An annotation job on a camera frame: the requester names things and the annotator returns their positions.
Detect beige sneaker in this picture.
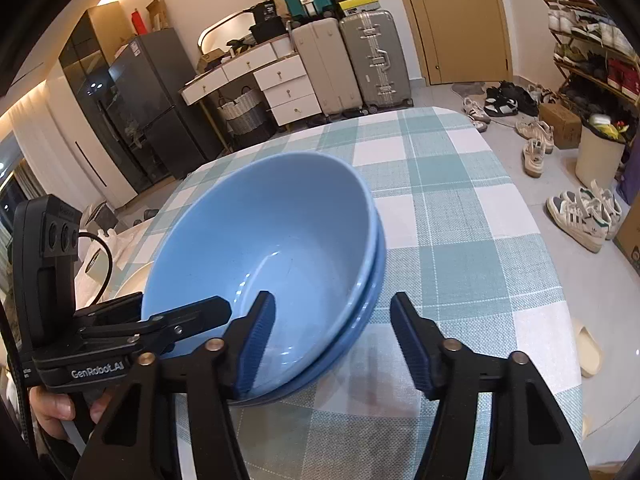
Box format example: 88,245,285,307
515,120,555,153
521,139,546,178

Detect brown cardboard box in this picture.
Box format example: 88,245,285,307
538,103,583,150

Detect arched mirror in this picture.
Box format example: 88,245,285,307
197,11,261,58

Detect white cup with dark lid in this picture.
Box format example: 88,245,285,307
82,247,113,282

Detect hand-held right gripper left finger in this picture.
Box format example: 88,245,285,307
72,290,277,480

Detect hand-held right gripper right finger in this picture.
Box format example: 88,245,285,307
390,291,593,480

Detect shoe rack with shoes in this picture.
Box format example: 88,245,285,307
537,0,640,111

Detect cream slipper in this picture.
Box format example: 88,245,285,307
574,317,605,378

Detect white wardrobe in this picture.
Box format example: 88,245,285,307
12,75,138,211

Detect yellow and black shoe box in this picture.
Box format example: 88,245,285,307
339,0,381,17

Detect black and white sneaker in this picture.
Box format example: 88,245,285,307
484,87,518,117

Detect tan wooden door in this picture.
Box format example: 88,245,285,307
395,0,513,86

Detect black cable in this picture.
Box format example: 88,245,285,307
77,232,114,307

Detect person's left hand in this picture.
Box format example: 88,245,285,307
29,384,113,442

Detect beige suitcase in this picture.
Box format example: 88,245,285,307
291,17,365,117

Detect white vanity desk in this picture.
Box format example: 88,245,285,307
180,37,323,128

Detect teal checkered tablecloth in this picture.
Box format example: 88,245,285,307
150,106,583,480

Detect purple bag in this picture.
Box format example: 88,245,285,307
617,160,640,206

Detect silver suitcase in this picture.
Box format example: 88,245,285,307
340,9,415,111

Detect white and green sneaker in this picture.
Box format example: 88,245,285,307
575,186,623,241
546,195,606,253

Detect dark grey fridge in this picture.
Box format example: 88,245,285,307
107,27,224,166

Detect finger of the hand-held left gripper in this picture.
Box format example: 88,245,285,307
75,291,145,326
80,296,232,359

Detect black printed bag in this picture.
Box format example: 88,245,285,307
250,2,281,23

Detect dark glass cabinet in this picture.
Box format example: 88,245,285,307
59,1,173,195

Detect printed cardboard box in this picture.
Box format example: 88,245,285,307
612,205,640,271

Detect cream plate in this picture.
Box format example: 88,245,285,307
107,260,157,307

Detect white trash bin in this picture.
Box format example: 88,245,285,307
575,115,628,190

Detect blue bowl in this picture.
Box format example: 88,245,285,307
235,202,388,407
141,151,378,396

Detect tall cardboard box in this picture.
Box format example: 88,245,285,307
146,0,168,31

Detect woven laundry basket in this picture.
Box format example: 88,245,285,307
216,87,271,136

